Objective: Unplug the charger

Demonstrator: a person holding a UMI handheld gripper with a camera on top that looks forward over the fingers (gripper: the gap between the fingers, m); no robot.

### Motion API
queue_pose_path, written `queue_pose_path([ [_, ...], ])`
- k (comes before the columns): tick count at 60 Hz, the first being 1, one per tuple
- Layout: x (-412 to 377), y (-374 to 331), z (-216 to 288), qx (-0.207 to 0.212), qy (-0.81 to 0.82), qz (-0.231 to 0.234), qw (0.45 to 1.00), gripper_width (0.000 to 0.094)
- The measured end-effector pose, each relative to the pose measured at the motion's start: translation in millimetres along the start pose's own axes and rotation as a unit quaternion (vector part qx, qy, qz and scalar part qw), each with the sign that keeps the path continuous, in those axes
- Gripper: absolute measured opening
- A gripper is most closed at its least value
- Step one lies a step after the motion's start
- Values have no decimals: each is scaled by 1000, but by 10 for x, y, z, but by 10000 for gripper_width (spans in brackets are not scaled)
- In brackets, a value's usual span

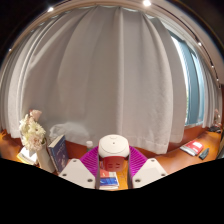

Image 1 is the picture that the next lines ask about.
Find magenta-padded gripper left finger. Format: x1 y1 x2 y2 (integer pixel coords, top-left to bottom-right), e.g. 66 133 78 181
58 145 101 191

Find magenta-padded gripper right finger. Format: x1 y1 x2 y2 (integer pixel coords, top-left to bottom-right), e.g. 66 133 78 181
127 145 168 190

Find red and white charger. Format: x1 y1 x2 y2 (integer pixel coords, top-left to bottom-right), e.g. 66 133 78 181
97 134 131 173

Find upright blue book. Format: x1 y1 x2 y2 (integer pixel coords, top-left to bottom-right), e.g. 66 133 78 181
47 134 70 173

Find white vase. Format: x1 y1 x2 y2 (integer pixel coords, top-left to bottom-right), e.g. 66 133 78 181
35 142 56 174

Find flat blue book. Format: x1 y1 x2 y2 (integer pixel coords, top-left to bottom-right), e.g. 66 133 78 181
99 177 120 188

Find red and white book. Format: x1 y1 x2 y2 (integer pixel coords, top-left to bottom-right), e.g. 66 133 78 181
179 139 205 157

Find small dark grey object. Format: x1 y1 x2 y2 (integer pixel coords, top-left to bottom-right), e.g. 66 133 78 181
198 147 211 161

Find white flower bouquet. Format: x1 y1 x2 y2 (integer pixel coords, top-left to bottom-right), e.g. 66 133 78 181
18 109 47 153

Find white curtain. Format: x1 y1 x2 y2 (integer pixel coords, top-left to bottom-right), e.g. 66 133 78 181
0 4 216 156

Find ceiling spot lights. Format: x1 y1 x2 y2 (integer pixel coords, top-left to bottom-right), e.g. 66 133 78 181
8 0 221 83

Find window with blue frame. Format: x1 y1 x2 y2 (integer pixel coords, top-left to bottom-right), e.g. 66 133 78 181
168 30 206 128

